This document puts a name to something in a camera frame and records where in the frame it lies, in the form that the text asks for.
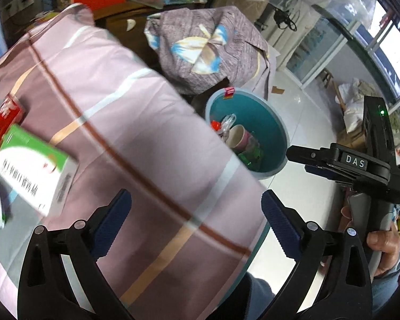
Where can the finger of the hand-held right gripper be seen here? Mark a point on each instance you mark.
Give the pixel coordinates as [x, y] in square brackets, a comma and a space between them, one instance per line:
[320, 171]
[306, 155]

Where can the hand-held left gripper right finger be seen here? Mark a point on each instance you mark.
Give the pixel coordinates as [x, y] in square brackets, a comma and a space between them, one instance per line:
[280, 221]

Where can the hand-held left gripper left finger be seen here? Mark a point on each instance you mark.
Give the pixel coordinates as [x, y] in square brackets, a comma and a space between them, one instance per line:
[115, 220]

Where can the teal plastic bucket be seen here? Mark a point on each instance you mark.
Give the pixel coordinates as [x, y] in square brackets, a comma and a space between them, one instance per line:
[266, 130]

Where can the green plastic wrapper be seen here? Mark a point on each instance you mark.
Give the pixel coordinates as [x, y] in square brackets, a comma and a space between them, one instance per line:
[251, 156]

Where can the pink paper cup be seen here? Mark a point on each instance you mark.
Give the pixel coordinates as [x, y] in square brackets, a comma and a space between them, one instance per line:
[241, 136]

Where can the clear plastic bottle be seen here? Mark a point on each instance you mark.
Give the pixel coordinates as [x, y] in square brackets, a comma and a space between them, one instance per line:
[227, 121]

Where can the green white carton box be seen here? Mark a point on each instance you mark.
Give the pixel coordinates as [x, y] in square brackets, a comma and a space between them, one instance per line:
[36, 166]

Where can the red snack wrapper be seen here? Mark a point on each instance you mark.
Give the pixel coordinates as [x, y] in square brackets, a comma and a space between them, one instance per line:
[215, 125]

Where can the red drink can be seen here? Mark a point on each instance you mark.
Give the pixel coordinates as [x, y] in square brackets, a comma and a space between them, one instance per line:
[3, 120]

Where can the person's right forearm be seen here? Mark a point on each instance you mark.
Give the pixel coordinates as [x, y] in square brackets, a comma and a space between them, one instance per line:
[390, 283]

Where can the person's right hand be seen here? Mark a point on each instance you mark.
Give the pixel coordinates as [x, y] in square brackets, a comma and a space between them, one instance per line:
[383, 250]

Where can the pile of white bags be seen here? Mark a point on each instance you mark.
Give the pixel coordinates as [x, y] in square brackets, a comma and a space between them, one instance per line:
[356, 106]

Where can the brown cardboard piece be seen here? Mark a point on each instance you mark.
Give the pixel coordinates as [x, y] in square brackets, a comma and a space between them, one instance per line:
[277, 90]

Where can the wooden stool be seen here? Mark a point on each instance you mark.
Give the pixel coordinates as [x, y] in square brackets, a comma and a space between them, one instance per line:
[333, 88]

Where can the person's leg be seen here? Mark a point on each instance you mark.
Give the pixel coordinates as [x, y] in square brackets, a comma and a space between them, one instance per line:
[243, 296]

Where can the lilac bed sheet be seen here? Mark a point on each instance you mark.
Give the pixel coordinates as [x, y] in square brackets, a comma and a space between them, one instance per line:
[266, 73]

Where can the pink striped cloth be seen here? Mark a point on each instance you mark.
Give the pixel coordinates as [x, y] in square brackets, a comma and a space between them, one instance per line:
[120, 123]

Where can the grey printed quilt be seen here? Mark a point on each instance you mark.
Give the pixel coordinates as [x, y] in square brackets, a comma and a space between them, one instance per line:
[203, 50]

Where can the small white scrap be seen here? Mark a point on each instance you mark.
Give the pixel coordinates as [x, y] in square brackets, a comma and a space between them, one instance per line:
[130, 24]

